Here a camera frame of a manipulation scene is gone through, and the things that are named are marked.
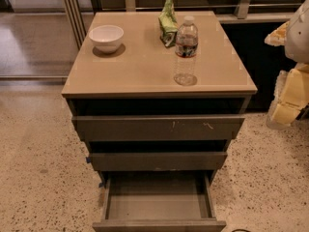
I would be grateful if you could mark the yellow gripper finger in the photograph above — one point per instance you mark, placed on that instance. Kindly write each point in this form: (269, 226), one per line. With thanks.
(278, 36)
(291, 95)

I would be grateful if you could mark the clear plastic water bottle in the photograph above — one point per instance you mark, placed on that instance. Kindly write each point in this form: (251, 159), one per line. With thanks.
(186, 50)

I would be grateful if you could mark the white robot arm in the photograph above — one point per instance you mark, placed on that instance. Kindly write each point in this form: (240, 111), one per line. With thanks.
(296, 45)

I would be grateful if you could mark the grey middle drawer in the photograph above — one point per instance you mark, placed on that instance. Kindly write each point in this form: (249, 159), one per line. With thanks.
(158, 161)

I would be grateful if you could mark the grey drawer cabinet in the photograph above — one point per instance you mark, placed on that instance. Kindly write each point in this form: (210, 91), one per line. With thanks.
(138, 80)

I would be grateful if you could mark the grey open bottom drawer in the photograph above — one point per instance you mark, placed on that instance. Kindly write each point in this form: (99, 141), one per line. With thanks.
(158, 202)

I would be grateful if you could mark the grey top drawer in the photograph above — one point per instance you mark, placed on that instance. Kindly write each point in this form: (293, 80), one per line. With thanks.
(157, 128)

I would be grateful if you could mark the green crumpled snack bag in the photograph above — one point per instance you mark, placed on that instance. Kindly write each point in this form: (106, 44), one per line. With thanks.
(168, 24)

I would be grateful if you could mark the white ceramic bowl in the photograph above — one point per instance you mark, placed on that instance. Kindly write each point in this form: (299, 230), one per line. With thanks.
(106, 38)

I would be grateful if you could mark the blue tape piece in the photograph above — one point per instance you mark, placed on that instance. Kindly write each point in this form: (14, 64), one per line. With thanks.
(88, 159)

